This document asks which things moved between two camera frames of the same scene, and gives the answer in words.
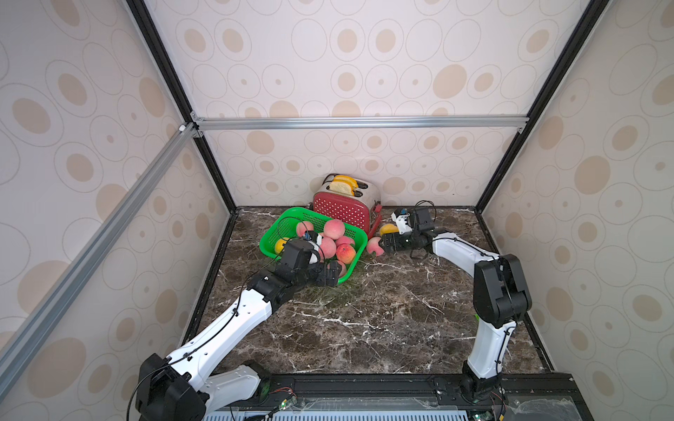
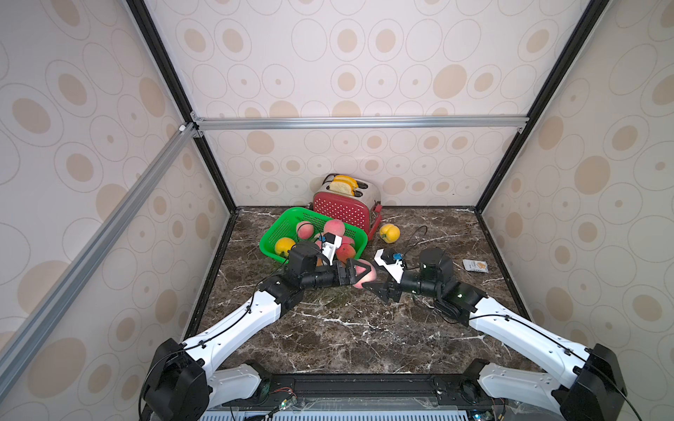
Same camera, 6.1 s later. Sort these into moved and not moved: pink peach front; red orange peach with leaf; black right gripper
Moved: black right gripper
Not moved: red orange peach with leaf; pink peach front
